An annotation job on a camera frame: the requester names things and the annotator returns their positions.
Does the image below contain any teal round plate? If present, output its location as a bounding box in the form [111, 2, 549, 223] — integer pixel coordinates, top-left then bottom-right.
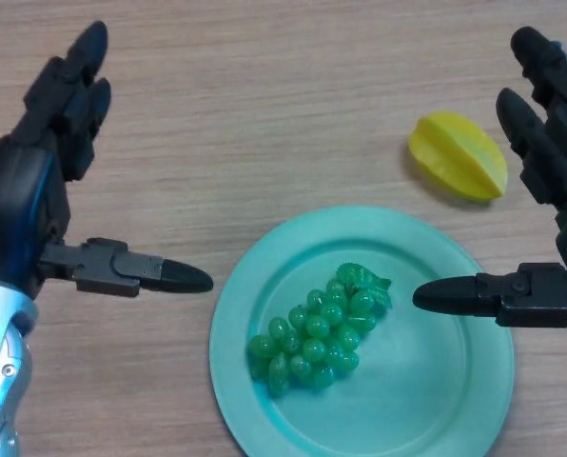
[208, 205, 516, 457]

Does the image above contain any yellow starfruit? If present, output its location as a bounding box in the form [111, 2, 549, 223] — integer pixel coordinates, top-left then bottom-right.
[407, 110, 509, 205]

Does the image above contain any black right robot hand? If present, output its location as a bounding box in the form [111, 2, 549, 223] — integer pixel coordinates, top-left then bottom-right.
[412, 26, 567, 329]

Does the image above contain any green grapes bunch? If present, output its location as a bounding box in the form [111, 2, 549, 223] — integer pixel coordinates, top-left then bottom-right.
[247, 264, 393, 399]

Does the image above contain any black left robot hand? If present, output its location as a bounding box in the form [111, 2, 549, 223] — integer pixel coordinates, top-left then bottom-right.
[0, 20, 215, 301]

